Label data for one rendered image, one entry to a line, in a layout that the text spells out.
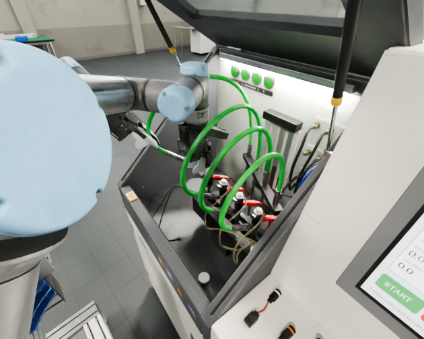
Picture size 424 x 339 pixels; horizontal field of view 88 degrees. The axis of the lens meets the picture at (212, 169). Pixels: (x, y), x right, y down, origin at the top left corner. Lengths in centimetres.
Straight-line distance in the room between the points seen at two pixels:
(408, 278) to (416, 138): 24
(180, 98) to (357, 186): 39
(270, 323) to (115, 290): 137
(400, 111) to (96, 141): 45
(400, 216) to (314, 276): 25
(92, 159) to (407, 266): 52
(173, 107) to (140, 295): 150
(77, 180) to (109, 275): 178
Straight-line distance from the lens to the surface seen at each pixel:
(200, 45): 883
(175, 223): 101
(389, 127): 49
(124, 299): 183
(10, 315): 23
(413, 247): 53
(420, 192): 50
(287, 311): 70
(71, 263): 213
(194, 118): 62
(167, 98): 49
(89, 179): 19
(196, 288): 72
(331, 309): 67
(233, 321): 67
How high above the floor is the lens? 161
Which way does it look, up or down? 38 degrees down
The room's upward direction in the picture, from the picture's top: 1 degrees clockwise
